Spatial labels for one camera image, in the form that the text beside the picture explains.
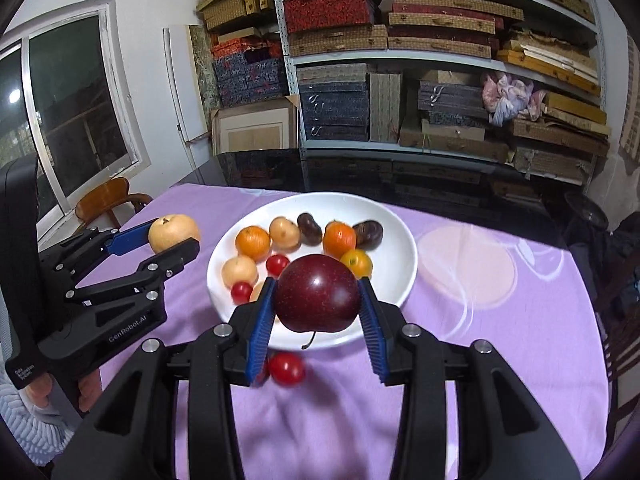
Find green patterned board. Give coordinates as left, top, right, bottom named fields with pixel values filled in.
left=187, top=25, right=221, bottom=111

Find stack of dark brown boxes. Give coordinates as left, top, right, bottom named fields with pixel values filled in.
left=417, top=80, right=488, bottom=126

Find brick pattern sheet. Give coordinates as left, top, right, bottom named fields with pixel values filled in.
left=617, top=30, right=640, bottom=161

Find stack of woven tan boxes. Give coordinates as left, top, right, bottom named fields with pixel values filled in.
left=287, top=0, right=525, bottom=59

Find dark purple mangosteen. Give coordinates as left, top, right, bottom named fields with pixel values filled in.
left=297, top=212, right=324, bottom=247
left=352, top=220, right=385, bottom=252

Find small orange mandarin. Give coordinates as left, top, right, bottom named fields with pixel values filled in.
left=235, top=226, right=272, bottom=262
left=323, top=221, right=357, bottom=257

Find white oval plate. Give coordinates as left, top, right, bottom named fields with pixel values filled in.
left=206, top=191, right=418, bottom=352

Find grey metal shelving rack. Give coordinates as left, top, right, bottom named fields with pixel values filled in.
left=267, top=0, right=608, bottom=186

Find stack of small tan boxes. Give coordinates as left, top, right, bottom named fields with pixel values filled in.
left=196, top=0, right=276, bottom=31

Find dark red plum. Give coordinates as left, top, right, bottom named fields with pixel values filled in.
left=274, top=254, right=362, bottom=351

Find wooden chair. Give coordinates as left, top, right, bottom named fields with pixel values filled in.
left=75, top=176, right=153, bottom=233

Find person's left hand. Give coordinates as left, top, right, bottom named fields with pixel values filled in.
left=20, top=367, right=103, bottom=413

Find person's left forearm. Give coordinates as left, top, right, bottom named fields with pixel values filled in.
left=0, top=380, right=83, bottom=466

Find orange-yellow tomato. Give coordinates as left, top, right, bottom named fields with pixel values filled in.
left=340, top=249, right=374, bottom=279

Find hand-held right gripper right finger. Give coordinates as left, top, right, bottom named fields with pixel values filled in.
left=357, top=276, right=583, bottom=480

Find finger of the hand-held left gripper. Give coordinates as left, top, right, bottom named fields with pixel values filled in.
left=41, top=222, right=157, bottom=274
left=64, top=237, right=201, bottom=307

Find white board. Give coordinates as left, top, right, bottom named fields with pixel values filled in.
left=163, top=25, right=208, bottom=143

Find pink crumpled bag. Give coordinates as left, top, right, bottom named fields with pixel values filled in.
left=481, top=72, right=546, bottom=126

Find stack of red patterned boxes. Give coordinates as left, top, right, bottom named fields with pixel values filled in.
left=283, top=0, right=391, bottom=35

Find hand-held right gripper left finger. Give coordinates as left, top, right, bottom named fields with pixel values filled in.
left=50, top=276, right=278, bottom=480

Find stack of blue patterned boxes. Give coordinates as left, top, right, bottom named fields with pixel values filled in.
left=211, top=35, right=290, bottom=108

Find upright grey woven boxes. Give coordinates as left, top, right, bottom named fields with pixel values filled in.
left=369, top=72, right=402, bottom=143

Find purple printed tablecloth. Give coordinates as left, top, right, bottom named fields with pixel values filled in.
left=100, top=182, right=613, bottom=480

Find white framed window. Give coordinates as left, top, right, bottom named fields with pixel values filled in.
left=0, top=0, right=152, bottom=241

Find stack of dark grey boxes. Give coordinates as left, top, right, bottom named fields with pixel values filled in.
left=297, top=64, right=371, bottom=142

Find yellow pear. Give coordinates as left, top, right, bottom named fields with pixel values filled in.
left=148, top=214, right=201, bottom=254

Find open cardboard box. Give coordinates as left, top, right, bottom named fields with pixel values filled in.
left=210, top=95, right=301, bottom=156

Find stack of yellow wooden boxes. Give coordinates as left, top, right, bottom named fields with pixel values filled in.
left=495, top=35, right=612, bottom=136

